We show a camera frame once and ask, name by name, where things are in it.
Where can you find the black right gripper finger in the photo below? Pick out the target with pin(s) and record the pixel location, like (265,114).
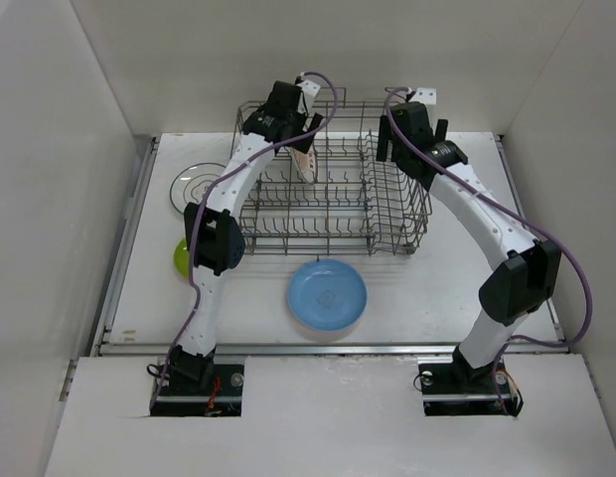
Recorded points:
(441,130)
(384,140)

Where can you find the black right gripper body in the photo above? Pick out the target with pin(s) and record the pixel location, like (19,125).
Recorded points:
(397,156)

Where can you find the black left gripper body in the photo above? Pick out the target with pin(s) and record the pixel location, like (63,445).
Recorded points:
(297,121)

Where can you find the patterned white plate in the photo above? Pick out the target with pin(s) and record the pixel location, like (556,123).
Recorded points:
(306,165)

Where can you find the grey wire dish rack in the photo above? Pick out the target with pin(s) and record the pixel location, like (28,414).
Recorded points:
(357,204)

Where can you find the white blue-rimmed plate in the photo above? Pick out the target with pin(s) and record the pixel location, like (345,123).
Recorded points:
(190,185)

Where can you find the green plate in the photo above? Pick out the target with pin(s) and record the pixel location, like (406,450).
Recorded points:
(181,258)

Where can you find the blue plate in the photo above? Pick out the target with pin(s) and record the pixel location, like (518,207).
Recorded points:
(327,295)

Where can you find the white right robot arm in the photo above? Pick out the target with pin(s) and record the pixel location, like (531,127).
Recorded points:
(524,268)

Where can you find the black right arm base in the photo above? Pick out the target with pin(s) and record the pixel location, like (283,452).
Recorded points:
(445,394)

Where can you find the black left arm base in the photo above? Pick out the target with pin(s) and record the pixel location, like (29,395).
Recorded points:
(218,396)

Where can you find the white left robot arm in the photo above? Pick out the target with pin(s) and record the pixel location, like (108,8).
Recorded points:
(214,239)

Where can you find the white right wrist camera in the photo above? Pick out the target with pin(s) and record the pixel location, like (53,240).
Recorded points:
(424,95)

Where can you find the front aluminium rail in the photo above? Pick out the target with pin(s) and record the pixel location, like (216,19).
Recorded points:
(288,350)

